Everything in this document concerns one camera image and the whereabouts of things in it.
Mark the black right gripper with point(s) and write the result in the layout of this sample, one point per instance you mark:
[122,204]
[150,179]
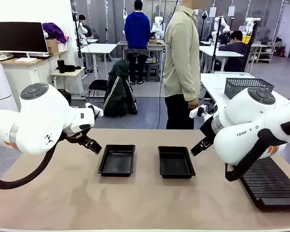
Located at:
[207,128]

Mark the small cardboard box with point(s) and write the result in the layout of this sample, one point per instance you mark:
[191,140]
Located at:
[152,41]

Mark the black backpack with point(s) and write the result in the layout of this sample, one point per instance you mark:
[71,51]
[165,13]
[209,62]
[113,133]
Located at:
[66,95]

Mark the yellow box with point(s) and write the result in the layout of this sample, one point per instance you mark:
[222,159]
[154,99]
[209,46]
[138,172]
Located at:
[246,39]

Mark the white keyboard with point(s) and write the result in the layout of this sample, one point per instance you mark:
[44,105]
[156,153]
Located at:
[25,59]

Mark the grey mesh basket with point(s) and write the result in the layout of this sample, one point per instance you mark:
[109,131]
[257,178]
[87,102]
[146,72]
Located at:
[241,85]

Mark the grey workbench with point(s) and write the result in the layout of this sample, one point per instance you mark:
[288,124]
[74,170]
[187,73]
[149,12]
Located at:
[157,46]

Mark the person in blue hoodie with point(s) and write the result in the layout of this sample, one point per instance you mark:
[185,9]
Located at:
[137,31]

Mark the grey storage shelf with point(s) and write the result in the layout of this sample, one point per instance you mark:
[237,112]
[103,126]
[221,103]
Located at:
[263,50]

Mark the brown cardboard box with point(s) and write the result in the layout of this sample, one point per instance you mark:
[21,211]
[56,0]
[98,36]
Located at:
[52,46]

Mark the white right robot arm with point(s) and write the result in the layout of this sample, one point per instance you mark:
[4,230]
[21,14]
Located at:
[244,111]

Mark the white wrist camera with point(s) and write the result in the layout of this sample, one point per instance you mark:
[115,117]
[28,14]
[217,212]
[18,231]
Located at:
[195,111]
[96,110]

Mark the white cabinet wooden top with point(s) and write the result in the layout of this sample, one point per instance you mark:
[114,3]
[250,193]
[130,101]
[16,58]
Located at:
[21,72]

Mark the person's left hand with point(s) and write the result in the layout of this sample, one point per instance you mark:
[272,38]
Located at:
[193,103]

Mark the black cloth bundle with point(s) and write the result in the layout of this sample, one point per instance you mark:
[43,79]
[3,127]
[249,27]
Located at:
[71,68]

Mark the black tumbler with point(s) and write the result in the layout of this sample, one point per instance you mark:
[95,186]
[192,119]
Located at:
[61,66]

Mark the person in beige shirt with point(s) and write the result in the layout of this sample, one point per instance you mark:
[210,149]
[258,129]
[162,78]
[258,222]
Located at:
[181,60]

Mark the seated person black cap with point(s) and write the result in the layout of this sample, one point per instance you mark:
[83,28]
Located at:
[85,29]

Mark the white rounded table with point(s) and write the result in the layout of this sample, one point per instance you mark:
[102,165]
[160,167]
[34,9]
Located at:
[215,87]

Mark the purple cloth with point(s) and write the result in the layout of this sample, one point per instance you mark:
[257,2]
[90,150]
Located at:
[54,31]

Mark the small wooden side table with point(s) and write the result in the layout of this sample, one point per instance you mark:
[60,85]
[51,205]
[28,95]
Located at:
[67,73]

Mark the seated person dark clothes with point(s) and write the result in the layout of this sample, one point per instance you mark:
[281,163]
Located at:
[235,48]

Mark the black slotted board rack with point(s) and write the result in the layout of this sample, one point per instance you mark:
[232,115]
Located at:
[273,186]

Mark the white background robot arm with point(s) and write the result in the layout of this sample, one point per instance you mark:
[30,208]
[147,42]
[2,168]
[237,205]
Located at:
[218,26]
[157,26]
[81,30]
[250,23]

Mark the black office chair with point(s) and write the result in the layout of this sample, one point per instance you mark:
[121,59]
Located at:
[97,84]

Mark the black computer monitor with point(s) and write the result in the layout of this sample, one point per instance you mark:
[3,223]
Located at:
[19,36]

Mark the person's left forearm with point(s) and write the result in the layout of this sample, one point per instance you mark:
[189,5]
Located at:
[192,84]

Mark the white desk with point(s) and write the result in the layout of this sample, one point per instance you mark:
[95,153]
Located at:
[215,50]
[99,47]

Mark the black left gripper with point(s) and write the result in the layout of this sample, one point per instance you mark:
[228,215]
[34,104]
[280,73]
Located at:
[75,136]

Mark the white air purifier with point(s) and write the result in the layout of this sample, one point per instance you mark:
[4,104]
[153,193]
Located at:
[0,84]

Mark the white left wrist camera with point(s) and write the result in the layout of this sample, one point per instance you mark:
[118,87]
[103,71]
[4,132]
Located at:
[96,110]

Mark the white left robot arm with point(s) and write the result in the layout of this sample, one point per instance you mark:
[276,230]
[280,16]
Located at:
[38,116]

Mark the dark green striped jacket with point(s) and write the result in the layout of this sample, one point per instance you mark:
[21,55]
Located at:
[119,91]

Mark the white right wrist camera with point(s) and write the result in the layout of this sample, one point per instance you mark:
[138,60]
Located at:
[195,111]

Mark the white paper sign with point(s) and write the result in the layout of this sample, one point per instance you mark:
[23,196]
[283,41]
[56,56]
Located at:
[231,11]
[212,12]

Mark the grey plastic stool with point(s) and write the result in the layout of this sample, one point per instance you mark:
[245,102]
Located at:
[152,71]

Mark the black ESD tray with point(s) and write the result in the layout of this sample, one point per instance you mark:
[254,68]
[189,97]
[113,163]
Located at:
[117,160]
[175,162]

